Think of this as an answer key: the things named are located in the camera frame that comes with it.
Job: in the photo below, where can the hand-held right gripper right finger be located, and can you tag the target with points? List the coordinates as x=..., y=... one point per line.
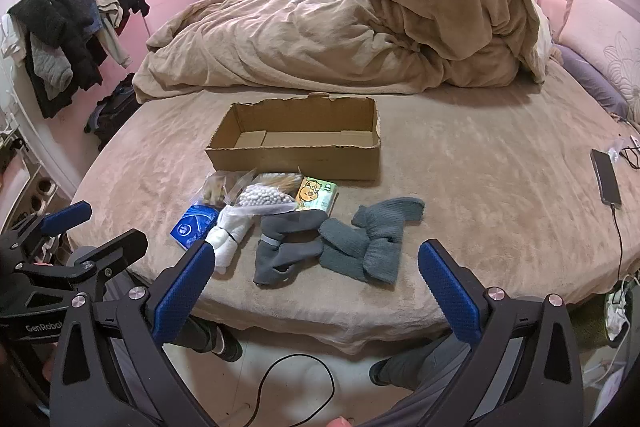
x=447, y=292

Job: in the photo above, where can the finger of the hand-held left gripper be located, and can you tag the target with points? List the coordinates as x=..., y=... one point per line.
x=115, y=252
x=65, y=217

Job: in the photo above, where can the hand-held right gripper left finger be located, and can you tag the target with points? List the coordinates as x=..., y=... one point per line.
x=182, y=282

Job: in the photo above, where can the blue plastic packet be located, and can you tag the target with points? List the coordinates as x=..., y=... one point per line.
x=192, y=224

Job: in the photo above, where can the white socks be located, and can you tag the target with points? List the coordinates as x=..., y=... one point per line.
x=225, y=237

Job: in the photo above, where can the grey knit socks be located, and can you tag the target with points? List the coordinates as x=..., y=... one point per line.
x=370, y=247

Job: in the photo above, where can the clear bag of snacks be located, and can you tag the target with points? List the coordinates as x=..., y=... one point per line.
x=215, y=192

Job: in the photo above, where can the dark grey fleece socks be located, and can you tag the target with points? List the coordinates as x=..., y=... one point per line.
x=285, y=252

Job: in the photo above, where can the clear bag of cotton swabs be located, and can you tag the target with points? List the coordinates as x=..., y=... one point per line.
x=265, y=196

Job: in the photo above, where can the brown cardboard box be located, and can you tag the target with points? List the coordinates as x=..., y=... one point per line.
x=300, y=162

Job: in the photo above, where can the white shelf unit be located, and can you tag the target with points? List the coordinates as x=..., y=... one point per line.
x=30, y=177

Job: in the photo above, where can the person's right leg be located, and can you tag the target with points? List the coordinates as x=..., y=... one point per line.
x=425, y=367

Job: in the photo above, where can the black travel bag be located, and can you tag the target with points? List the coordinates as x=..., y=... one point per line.
x=115, y=112

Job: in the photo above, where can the bed with beige sheet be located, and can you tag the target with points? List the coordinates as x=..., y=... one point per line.
x=500, y=187

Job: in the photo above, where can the grey sweater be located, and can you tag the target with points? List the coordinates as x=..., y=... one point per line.
x=52, y=67

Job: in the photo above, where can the white garment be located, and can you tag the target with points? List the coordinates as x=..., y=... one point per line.
x=10, y=39

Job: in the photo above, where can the beige shirt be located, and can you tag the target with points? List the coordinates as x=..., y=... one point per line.
x=112, y=32

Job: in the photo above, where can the black smartphone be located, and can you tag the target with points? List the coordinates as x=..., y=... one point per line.
x=606, y=179

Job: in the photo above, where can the blue denim garment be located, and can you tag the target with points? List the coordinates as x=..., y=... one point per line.
x=94, y=17

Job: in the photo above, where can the black fleece jacket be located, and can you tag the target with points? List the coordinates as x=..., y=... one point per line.
x=50, y=12

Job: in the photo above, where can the purple pillow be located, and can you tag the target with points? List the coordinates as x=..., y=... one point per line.
x=585, y=77

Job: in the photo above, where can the beige fleece blanket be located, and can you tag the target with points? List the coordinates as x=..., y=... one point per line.
x=300, y=37

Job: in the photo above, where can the pink floral pillow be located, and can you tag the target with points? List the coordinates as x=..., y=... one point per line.
x=595, y=32

